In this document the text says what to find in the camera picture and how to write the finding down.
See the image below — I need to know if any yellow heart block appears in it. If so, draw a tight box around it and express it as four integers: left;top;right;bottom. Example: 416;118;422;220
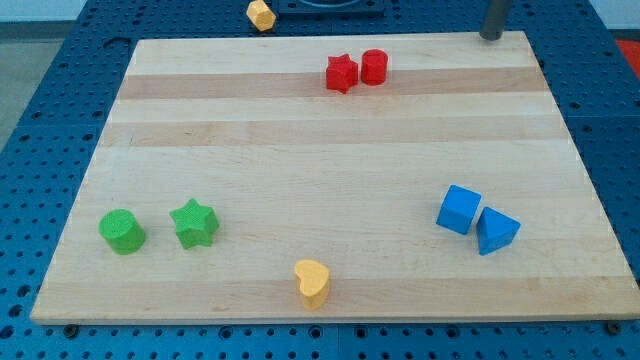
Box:
294;259;330;310

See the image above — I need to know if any green star block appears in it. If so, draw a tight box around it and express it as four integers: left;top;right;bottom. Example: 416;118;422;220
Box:
169;198;219;249

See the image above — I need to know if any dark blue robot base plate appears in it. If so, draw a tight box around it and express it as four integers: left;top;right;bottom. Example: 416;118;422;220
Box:
272;0;385;17

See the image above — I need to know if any red star block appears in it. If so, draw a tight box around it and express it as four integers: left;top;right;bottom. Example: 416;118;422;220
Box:
325;54;358;94

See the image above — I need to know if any wooden board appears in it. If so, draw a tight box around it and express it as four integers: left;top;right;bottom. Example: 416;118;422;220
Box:
31;31;639;325

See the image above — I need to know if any green cylinder block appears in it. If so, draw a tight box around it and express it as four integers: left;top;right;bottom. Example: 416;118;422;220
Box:
98;209;146;255

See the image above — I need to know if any blue cube block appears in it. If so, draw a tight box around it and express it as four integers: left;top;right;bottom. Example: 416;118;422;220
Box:
436;184;482;235

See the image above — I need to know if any yellow hexagon block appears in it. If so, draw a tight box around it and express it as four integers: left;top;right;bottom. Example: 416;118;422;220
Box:
246;0;276;32

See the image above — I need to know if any red cylinder block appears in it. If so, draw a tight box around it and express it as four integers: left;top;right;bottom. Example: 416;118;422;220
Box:
360;49;388;86

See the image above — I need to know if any blue triangular prism block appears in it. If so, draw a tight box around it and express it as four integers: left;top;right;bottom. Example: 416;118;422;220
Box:
476;207;521;256

